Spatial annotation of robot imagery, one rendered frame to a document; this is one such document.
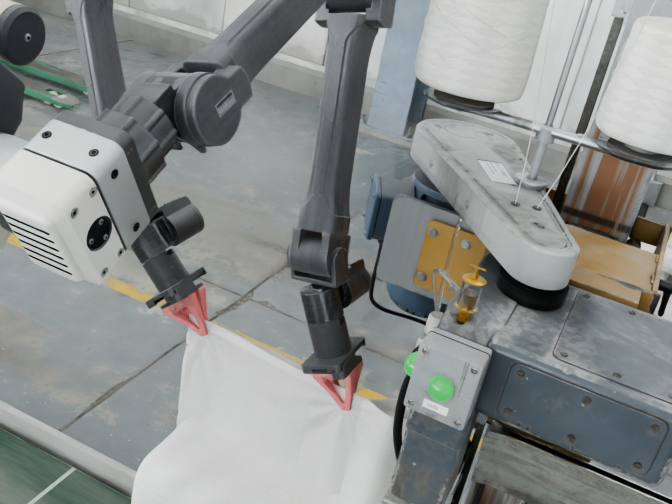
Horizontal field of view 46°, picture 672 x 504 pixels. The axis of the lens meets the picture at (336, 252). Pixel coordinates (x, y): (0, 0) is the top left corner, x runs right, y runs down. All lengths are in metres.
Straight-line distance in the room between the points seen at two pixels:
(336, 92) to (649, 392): 0.57
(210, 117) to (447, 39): 0.40
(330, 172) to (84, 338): 2.17
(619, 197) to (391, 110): 4.74
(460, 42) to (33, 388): 2.17
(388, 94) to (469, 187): 4.88
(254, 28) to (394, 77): 5.03
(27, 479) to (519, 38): 1.49
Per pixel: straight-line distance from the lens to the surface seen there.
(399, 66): 5.94
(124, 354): 3.09
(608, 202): 1.35
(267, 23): 0.97
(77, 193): 0.73
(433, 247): 1.31
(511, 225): 1.03
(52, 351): 3.10
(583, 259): 1.22
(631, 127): 1.09
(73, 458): 2.09
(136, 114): 0.82
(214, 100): 0.86
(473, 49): 1.10
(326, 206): 1.11
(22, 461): 2.09
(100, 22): 1.37
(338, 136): 1.11
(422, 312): 1.42
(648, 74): 1.09
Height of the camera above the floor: 1.79
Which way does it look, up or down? 26 degrees down
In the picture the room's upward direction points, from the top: 12 degrees clockwise
